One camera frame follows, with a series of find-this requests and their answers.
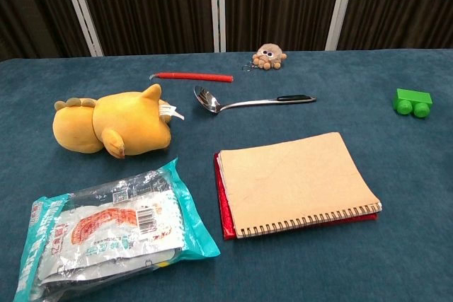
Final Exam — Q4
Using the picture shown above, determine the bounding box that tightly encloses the yellow plush toy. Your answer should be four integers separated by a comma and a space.
53, 83, 185, 160

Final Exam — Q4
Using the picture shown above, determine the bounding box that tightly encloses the green toy building block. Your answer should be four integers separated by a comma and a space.
393, 88, 434, 119

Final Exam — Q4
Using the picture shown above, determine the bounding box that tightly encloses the spiral notebook with tan cover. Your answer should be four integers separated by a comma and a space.
213, 132, 383, 240

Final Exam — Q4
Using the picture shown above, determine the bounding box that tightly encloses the teal plastic snack bag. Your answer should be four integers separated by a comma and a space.
13, 156, 221, 302

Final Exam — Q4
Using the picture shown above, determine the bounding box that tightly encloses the steel ladle with black handle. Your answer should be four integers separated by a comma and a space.
193, 85, 317, 115

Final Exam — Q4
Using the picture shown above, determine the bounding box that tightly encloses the red handled small tool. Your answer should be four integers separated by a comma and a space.
149, 71, 234, 83

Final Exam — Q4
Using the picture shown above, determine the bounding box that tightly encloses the brown plush spider keychain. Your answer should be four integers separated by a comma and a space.
242, 42, 287, 72

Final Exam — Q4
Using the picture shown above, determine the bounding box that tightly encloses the white partition frame post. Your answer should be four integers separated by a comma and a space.
57, 0, 104, 57
325, 0, 358, 52
208, 0, 227, 53

